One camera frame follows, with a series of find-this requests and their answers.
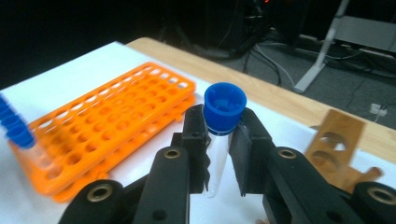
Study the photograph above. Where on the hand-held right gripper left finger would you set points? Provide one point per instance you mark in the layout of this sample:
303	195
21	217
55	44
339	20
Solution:
194	155

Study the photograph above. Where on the white plug adapter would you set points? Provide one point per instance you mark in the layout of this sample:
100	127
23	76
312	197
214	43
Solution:
378	109

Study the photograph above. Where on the white metal stand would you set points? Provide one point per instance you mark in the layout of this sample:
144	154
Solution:
331	31

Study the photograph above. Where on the orange plastic tube rack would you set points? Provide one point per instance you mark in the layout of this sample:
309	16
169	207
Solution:
109	124

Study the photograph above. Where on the white table mat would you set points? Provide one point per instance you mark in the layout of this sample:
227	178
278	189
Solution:
77	71

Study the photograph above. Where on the black equipment stand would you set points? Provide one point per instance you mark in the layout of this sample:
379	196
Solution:
249	18

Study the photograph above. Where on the wooden tube rack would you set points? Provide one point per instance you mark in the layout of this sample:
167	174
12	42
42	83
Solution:
339	130

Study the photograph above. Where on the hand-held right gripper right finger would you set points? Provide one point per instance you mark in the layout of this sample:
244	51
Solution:
252	161

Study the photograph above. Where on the blue-capped glass test tube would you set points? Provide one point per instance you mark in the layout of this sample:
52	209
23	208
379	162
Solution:
20	137
2	104
224	109
11	120

